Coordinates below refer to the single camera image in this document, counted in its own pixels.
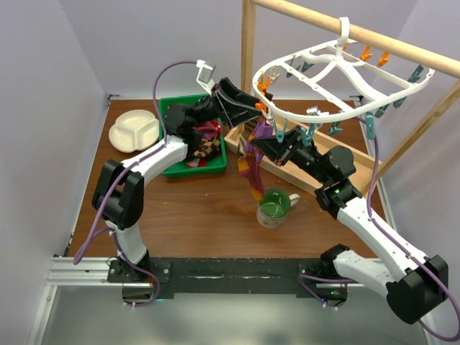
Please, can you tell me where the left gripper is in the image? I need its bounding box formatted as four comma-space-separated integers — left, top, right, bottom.
190, 78, 265, 129

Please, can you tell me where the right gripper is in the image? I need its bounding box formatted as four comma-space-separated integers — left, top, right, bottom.
250, 125, 330, 185

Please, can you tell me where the argyle brown sock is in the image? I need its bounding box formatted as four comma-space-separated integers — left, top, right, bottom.
193, 137, 221, 160

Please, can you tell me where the white round clip hanger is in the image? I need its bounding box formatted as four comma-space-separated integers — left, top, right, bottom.
252, 17, 435, 124

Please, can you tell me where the maroon sock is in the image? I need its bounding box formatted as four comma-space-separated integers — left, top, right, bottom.
193, 120, 221, 140

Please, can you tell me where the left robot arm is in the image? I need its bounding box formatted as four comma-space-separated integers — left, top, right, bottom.
92, 78, 262, 282

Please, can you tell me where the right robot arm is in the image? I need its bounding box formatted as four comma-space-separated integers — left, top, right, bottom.
252, 126, 449, 324

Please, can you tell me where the green plastic bin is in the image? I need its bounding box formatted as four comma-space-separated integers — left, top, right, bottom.
158, 94, 227, 178

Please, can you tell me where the green enamel mug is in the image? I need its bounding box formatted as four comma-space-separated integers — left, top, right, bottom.
256, 188, 300, 229

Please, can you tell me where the wooden rack base tray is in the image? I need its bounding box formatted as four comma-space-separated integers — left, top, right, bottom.
225, 121, 380, 210

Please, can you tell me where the white divided plate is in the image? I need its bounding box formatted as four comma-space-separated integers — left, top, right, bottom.
109, 109, 160, 153

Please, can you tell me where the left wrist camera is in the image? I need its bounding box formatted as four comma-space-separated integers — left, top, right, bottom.
196, 60, 216, 94

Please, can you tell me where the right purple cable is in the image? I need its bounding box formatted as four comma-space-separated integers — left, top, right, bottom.
298, 116, 459, 341

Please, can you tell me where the purple cable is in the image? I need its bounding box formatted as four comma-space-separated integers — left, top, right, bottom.
73, 60, 202, 306
298, 116, 459, 341

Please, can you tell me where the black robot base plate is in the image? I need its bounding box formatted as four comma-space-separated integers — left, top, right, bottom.
106, 257, 347, 302

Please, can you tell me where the wooden rack frame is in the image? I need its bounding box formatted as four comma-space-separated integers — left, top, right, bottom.
241, 1, 459, 178

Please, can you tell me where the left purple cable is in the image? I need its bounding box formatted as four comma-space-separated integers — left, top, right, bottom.
73, 60, 202, 306

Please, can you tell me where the aluminium frame rail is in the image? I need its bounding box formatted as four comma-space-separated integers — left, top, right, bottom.
28, 257, 163, 344

